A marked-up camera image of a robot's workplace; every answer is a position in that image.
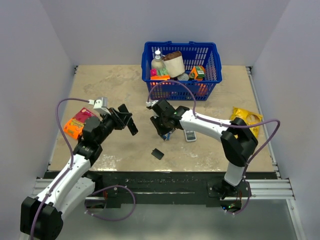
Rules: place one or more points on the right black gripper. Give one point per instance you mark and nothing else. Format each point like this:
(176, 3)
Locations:
(161, 132)

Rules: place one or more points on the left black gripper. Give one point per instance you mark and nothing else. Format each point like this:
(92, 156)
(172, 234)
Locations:
(120, 119)

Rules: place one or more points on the black remote control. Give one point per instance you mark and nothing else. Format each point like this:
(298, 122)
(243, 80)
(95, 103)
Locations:
(127, 119)

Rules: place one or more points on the black remote battery cover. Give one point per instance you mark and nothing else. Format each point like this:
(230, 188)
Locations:
(157, 154)

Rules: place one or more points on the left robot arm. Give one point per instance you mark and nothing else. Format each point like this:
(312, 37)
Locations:
(42, 217)

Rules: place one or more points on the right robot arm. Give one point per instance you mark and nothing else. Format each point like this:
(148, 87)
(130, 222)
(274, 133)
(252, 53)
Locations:
(238, 142)

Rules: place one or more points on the white remote control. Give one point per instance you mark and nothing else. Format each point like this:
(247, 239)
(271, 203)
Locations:
(190, 136)

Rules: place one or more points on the orange pink candy box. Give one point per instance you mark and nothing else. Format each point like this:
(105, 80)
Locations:
(74, 126)

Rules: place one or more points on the orange flat box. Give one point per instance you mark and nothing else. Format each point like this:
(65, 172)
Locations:
(160, 77)

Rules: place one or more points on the green small packet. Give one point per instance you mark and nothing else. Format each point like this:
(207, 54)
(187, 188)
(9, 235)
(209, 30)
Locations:
(162, 72)

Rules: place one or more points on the metal tin can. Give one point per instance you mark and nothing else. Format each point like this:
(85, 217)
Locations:
(183, 77)

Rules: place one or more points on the pink small box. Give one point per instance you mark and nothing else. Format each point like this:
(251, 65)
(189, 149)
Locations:
(153, 72)

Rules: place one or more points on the blue plastic shopping basket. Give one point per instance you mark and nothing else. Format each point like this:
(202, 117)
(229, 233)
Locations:
(194, 53)

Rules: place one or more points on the white pump bottle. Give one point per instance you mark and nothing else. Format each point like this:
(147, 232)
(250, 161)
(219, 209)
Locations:
(157, 62)

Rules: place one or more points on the white brown paper bag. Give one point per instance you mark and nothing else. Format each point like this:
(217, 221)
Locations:
(174, 63)

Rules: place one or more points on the orange green juice carton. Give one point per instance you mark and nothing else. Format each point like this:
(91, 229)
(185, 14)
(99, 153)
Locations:
(197, 73)

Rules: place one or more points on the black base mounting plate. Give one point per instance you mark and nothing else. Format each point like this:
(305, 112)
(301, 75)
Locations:
(165, 188)

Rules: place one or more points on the yellow Lays chips bag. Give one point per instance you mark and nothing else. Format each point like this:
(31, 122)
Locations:
(249, 117)

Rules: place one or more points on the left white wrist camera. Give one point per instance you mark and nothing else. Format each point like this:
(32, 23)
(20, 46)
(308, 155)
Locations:
(100, 105)

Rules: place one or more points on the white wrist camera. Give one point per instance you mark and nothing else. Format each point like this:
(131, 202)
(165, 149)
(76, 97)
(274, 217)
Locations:
(150, 104)
(100, 105)

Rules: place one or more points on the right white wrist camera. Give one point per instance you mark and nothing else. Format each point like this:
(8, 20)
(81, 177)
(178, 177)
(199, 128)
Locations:
(150, 104)

